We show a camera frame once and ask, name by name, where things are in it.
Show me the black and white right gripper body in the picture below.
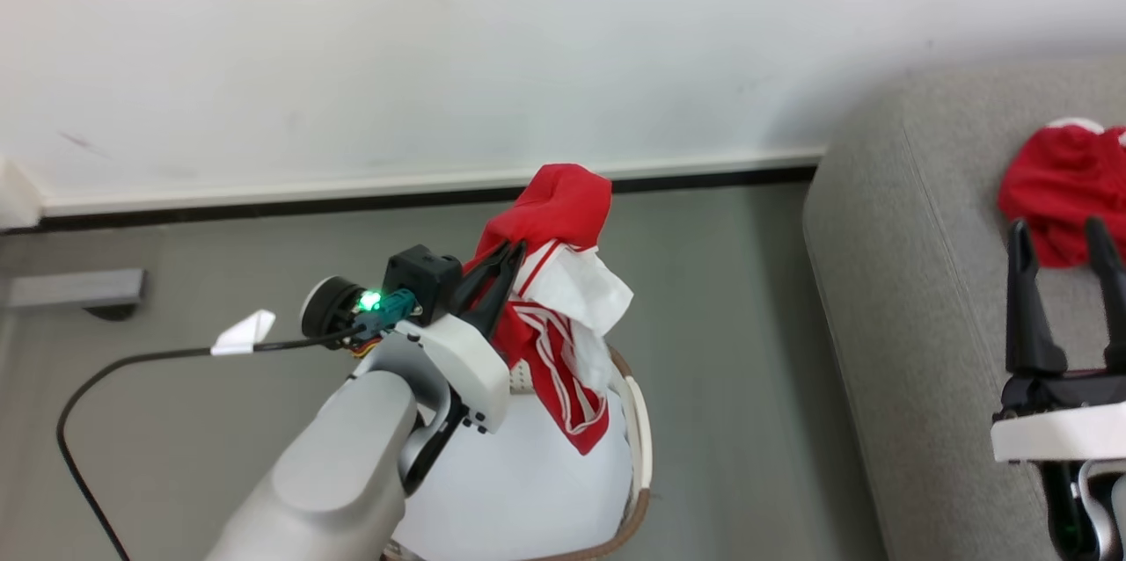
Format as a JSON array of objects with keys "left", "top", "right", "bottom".
[{"left": 991, "top": 368, "right": 1126, "bottom": 465}]

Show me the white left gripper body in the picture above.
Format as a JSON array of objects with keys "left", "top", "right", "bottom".
[{"left": 394, "top": 313, "right": 512, "bottom": 435}]

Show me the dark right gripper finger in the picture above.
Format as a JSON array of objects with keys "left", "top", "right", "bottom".
[
  {"left": 1084, "top": 216, "right": 1126, "bottom": 374},
  {"left": 1005, "top": 218, "right": 1069, "bottom": 377}
]

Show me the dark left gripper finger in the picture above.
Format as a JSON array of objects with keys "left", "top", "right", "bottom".
[
  {"left": 475, "top": 241, "right": 529, "bottom": 340},
  {"left": 450, "top": 241, "right": 520, "bottom": 316}
]

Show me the red and white striped garment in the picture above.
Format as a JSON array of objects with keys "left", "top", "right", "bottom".
[{"left": 464, "top": 163, "right": 635, "bottom": 456}]

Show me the plain red garment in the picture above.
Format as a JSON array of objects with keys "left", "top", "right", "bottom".
[{"left": 998, "top": 117, "right": 1126, "bottom": 270}]

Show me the white clothing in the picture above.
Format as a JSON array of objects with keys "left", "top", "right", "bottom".
[{"left": 391, "top": 383, "right": 636, "bottom": 561}]

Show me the white perforated laundry basket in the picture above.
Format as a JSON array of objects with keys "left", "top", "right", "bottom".
[{"left": 381, "top": 345, "right": 654, "bottom": 561}]

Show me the grey fabric sofa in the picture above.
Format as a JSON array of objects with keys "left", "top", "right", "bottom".
[{"left": 801, "top": 60, "right": 1126, "bottom": 561}]

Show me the white and black baseboard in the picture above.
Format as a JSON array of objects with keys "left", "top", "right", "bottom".
[{"left": 0, "top": 146, "right": 828, "bottom": 235}]

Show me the grey floor box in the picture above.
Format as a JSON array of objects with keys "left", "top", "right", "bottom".
[{"left": 5, "top": 268, "right": 147, "bottom": 322}]

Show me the black cable with white tag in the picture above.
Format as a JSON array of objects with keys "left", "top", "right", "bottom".
[{"left": 56, "top": 310, "right": 388, "bottom": 561}]

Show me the white wall fixture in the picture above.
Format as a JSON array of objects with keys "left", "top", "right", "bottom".
[{"left": 0, "top": 156, "right": 44, "bottom": 230}]

